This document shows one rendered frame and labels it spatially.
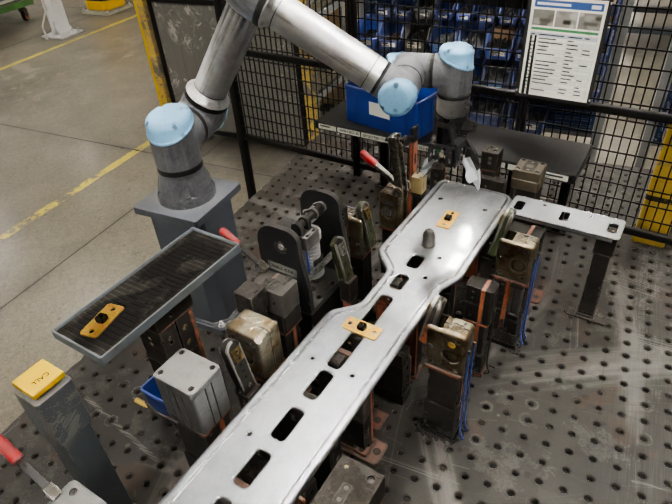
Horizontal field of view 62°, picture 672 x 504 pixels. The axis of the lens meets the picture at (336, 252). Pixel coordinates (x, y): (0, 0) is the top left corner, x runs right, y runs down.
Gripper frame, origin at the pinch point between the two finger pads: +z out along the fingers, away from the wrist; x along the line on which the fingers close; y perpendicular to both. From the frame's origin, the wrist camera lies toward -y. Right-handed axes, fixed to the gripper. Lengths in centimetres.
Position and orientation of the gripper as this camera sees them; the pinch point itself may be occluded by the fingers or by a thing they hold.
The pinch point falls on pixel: (450, 182)
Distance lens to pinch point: 146.7
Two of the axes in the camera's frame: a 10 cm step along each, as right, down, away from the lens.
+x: 8.5, 2.8, -4.5
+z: 0.7, 7.8, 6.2
